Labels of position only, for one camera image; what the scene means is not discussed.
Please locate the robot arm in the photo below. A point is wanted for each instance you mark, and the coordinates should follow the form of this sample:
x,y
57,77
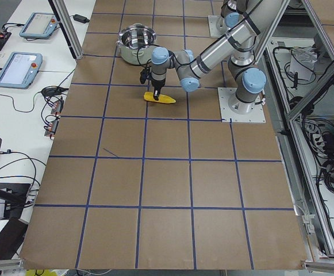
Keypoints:
x,y
245,24

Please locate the near teach pendant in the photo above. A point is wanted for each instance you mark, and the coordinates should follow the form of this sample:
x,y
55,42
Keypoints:
x,y
20,70

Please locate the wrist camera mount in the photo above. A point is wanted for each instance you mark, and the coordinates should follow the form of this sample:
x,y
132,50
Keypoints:
x,y
144,75

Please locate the yellow corn cob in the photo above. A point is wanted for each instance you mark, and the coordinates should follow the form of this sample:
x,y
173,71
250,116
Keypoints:
x,y
148,96

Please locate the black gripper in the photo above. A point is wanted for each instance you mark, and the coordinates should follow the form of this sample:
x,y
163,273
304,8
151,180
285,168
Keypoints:
x,y
157,84

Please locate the far teach pendant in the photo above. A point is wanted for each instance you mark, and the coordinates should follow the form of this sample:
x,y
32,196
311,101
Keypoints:
x,y
39,26

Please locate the aluminium frame post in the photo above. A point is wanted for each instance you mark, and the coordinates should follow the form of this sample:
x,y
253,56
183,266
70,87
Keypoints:
x,y
62,15

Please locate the teach pendant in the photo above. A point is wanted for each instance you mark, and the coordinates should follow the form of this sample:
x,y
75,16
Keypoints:
x,y
39,26
20,70

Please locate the small circuit board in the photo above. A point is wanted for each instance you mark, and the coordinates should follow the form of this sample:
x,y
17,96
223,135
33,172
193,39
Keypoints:
x,y
52,119

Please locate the pale green cooking pot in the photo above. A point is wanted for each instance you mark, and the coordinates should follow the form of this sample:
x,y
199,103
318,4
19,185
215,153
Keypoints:
x,y
136,43

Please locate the black power adapter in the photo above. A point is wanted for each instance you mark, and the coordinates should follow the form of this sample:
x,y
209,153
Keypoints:
x,y
80,18

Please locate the aluminium frame rail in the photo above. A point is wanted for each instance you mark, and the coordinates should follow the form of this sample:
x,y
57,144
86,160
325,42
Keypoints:
x,y
311,119

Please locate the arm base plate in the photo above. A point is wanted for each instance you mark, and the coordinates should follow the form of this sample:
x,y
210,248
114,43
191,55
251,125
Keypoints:
x,y
233,110
219,25

